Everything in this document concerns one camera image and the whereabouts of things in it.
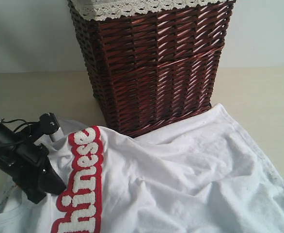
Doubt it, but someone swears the dark brown wicker basket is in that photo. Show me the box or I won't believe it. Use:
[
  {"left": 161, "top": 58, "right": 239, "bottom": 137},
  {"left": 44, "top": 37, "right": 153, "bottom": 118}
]
[{"left": 68, "top": 0, "right": 235, "bottom": 137}]

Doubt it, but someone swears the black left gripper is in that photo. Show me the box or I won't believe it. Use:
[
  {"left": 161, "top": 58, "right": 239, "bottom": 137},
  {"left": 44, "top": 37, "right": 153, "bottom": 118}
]
[{"left": 1, "top": 143, "right": 66, "bottom": 204}]

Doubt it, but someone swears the white t-shirt red lettering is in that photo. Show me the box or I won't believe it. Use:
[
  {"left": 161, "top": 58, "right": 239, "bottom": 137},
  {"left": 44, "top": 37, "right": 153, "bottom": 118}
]
[{"left": 0, "top": 104, "right": 284, "bottom": 233}]

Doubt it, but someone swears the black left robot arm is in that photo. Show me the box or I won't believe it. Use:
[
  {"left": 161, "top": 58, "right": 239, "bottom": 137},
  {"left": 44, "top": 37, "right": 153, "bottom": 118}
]
[{"left": 0, "top": 113, "right": 66, "bottom": 204}]

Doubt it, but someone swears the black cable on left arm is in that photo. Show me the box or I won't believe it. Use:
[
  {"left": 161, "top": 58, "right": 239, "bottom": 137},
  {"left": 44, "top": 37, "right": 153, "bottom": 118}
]
[{"left": 0, "top": 117, "right": 40, "bottom": 168}]

